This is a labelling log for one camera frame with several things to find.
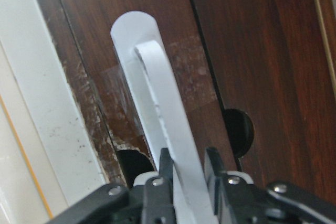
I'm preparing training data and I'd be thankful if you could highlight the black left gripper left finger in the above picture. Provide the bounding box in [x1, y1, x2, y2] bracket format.
[50, 148, 175, 223]

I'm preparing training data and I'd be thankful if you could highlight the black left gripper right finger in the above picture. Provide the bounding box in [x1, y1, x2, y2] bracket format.
[204, 147, 335, 223]

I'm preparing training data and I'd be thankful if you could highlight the dark brown wooden drawer cabinet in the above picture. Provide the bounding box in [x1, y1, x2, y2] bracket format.
[27, 0, 336, 198]

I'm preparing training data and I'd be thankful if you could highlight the white drawer handle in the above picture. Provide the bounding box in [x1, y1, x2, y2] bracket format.
[110, 11, 217, 223]

